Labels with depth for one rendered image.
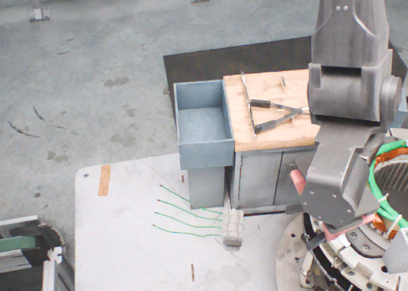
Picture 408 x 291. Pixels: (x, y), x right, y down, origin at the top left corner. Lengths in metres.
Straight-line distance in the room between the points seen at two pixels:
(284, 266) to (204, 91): 0.42
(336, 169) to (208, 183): 0.60
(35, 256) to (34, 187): 1.06
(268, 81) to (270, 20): 1.97
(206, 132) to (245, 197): 0.18
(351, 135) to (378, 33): 0.11
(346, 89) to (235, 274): 0.66
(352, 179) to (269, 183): 0.56
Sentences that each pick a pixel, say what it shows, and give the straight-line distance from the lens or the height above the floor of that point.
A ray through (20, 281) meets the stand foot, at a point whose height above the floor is 0.02.
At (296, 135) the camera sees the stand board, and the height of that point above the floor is 1.07.
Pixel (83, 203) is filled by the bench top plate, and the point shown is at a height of 0.78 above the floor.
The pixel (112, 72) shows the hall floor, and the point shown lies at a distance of 2.65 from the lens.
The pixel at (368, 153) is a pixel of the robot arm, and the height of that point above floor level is 1.37.
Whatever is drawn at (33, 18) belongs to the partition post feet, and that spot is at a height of 0.01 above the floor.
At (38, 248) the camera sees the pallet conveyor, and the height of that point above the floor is 0.75.
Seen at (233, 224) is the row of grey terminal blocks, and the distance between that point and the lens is 1.06.
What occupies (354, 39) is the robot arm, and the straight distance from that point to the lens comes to 0.46.
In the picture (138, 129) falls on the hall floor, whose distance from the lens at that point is 2.34.
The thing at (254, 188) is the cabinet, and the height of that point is 0.89.
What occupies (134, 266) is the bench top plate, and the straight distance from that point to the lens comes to 1.08.
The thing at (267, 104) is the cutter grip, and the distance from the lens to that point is 0.92.
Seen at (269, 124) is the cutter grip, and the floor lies 1.09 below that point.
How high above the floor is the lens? 1.75
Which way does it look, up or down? 52 degrees down
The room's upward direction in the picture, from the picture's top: 1 degrees counter-clockwise
